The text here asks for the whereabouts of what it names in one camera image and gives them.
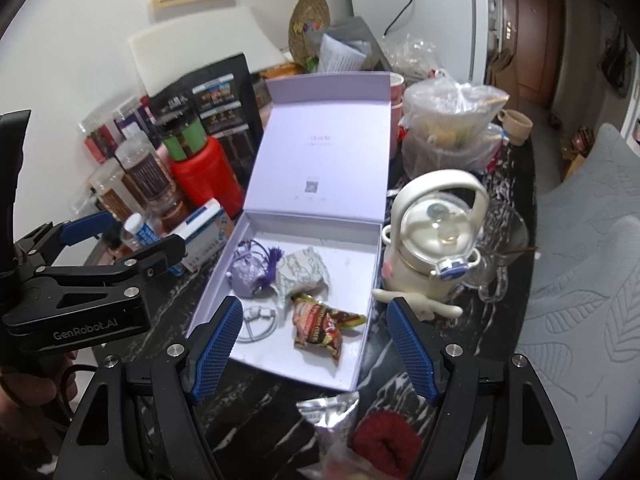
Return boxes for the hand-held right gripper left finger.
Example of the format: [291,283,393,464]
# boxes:
[52,296,244,480]

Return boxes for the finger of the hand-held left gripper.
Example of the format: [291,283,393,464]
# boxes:
[30,234,187,309]
[12,210,113,267]

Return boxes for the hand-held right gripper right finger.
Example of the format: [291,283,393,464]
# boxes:
[386,297,576,480]

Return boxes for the white charging cable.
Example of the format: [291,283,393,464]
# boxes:
[232,302,281,345]

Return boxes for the purple sachet pouch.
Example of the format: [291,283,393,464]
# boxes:
[227,240,273,298]

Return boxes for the dark red knitted scrunchie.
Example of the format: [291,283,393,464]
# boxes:
[350,407,426,478]

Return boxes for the red gold snack packet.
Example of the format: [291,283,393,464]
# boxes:
[290,292,368,366]

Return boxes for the purple tassel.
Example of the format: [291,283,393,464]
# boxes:
[262,246,286,286]

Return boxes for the silver foil packet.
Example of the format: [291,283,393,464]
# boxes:
[296,392,360,433]

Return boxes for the white floral sachet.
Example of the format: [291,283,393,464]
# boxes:
[274,246,332,311]

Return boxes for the clear zip bag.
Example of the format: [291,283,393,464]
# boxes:
[315,420,381,480]

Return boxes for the lavender gift box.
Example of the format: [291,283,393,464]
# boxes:
[186,71,393,393]

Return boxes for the person's left hand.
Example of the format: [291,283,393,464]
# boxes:
[0,352,78,411]

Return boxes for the blue tablet tube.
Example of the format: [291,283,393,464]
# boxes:
[122,212,161,251]

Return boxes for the clear jar amber contents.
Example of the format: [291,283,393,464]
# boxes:
[90,165,133,223]

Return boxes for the white blue medicine box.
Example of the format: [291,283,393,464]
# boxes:
[172,198,236,273]

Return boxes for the clear jar brown label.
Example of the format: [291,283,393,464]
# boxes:
[117,132,188,223]

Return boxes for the clear jar red contents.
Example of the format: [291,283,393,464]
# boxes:
[82,122,121,163]

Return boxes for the cream cartoon kettle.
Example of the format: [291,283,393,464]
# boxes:
[371,169,491,321]

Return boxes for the red bottle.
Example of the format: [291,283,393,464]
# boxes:
[170,136,246,221]

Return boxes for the dark jar green label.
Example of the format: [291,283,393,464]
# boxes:
[157,115,208,161]

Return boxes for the clear jar purple contents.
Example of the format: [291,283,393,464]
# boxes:
[114,97,156,141]

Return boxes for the clear glass cup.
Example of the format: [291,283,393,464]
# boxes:
[462,202,538,303]

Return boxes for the grey leaf-patterned covered chair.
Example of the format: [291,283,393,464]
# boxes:
[542,122,640,221]
[515,210,640,480]

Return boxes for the black stand-up pouch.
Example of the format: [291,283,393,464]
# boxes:
[148,52,266,201]

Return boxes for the plastic bag with bowl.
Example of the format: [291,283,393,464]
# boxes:
[398,67,511,181]

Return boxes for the white foam board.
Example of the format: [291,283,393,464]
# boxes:
[127,6,286,96]

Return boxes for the orange packet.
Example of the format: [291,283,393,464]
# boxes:
[252,62,301,106]

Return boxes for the beige mug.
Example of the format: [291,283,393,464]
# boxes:
[496,108,535,147]

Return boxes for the pink cup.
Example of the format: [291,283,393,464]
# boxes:
[387,72,406,156]

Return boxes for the white folded paper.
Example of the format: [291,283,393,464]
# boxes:
[317,32,373,75]

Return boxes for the woven round trivet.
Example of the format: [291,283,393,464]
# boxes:
[288,0,332,63]

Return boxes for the crumpled clear plastic bag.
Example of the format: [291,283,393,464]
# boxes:
[382,32,446,83]

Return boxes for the grey plastic mailer bag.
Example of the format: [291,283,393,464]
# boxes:
[305,16,393,73]

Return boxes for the brown wooden door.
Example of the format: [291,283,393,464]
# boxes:
[500,0,566,108]

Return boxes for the white fridge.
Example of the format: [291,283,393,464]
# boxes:
[346,0,490,91]

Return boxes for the black handbag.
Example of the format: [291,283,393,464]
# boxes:
[600,25,636,96]

